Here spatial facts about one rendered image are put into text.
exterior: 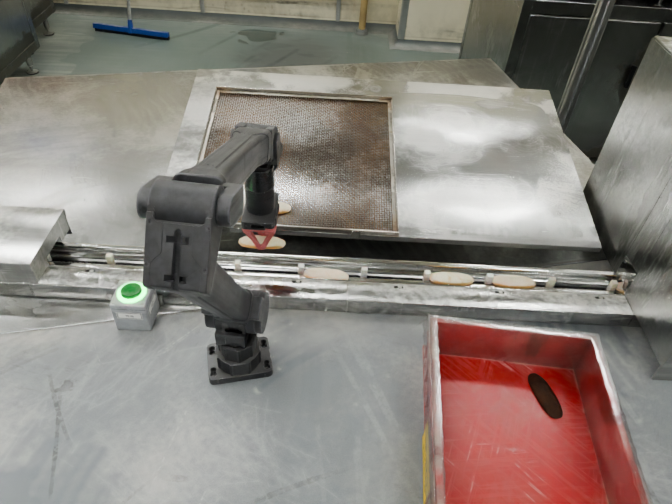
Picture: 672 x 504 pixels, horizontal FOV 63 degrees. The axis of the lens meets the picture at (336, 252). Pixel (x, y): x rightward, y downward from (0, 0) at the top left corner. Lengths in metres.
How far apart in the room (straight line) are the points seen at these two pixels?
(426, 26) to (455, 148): 3.12
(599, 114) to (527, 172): 1.64
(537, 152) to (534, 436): 0.79
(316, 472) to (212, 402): 0.23
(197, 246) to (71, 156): 1.13
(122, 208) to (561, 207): 1.10
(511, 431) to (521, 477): 0.08
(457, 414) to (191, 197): 0.65
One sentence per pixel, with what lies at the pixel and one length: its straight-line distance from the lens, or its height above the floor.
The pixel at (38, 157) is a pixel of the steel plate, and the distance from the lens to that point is 1.76.
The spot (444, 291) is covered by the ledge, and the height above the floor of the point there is 0.86.
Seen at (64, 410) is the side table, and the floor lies 0.82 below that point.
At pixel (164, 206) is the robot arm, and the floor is 1.32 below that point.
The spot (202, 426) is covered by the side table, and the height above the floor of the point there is 0.82.
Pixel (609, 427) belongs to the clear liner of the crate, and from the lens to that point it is 1.06.
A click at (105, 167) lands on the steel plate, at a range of 1.65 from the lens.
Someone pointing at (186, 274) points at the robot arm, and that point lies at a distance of 0.64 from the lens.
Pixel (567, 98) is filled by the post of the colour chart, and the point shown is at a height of 0.89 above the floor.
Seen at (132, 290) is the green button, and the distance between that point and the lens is 1.14.
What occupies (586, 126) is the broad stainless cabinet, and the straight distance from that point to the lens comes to 3.14.
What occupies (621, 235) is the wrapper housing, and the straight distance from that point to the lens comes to 1.38.
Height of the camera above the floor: 1.71
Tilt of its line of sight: 43 degrees down
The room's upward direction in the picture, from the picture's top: 4 degrees clockwise
